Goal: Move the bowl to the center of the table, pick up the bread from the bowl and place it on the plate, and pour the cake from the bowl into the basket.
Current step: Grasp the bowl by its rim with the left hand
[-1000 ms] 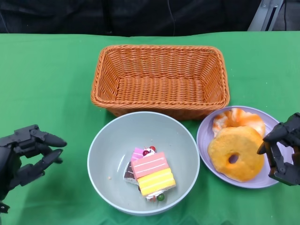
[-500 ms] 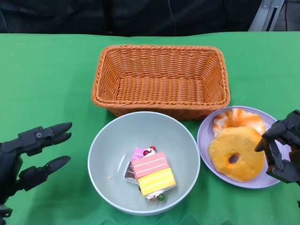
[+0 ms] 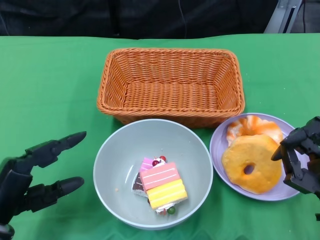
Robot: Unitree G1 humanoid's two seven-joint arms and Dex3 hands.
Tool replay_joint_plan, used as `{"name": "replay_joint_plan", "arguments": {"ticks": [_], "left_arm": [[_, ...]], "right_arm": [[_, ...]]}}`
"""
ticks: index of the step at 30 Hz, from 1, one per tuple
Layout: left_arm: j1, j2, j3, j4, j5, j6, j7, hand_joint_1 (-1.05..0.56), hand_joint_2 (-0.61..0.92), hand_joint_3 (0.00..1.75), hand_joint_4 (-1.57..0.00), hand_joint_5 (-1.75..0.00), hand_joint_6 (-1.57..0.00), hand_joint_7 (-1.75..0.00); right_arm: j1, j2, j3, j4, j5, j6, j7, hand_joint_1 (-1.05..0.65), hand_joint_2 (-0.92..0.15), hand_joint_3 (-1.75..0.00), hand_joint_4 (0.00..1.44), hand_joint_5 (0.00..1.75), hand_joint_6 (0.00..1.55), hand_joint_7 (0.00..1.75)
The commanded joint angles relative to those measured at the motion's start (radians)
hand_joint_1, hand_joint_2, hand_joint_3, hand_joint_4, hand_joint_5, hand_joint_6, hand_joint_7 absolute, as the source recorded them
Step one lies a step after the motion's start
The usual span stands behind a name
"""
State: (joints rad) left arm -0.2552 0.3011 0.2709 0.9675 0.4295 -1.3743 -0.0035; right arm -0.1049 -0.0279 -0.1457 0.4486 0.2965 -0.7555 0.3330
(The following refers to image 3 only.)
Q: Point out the orange striped bread bun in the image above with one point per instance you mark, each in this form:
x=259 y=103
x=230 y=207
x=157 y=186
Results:
x=237 y=160

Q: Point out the orange wicker basket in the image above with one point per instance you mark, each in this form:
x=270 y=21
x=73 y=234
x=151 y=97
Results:
x=172 y=100

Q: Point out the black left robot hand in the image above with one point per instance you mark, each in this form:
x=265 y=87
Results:
x=15 y=180

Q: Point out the yellow layered cake slice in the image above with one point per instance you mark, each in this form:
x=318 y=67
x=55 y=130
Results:
x=166 y=193

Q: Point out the lilac plate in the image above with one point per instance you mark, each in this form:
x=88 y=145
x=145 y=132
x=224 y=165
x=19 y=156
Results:
x=217 y=145

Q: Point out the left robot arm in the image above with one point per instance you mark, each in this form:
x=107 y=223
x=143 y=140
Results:
x=5 y=232

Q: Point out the black backdrop curtain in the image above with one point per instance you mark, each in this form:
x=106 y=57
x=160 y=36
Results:
x=100 y=17

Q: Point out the grey bowl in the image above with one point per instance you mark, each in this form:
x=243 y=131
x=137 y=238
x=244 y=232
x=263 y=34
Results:
x=120 y=155

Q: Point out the green tablecloth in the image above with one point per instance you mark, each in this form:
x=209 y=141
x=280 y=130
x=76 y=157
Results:
x=50 y=75

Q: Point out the grey metal frame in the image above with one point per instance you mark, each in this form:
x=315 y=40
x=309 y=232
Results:
x=277 y=17

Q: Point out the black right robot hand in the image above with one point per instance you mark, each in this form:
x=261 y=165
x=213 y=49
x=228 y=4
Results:
x=307 y=160

